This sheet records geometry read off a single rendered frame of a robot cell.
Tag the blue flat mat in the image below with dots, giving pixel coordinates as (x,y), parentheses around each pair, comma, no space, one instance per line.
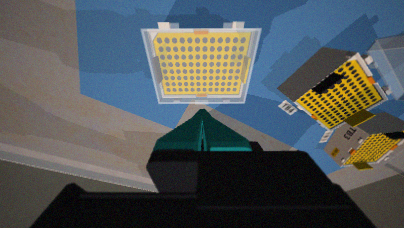
(114,69)

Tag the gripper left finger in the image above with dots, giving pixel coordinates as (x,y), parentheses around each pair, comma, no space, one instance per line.
(186,136)

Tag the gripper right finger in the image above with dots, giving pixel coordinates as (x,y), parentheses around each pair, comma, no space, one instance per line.
(219,137)

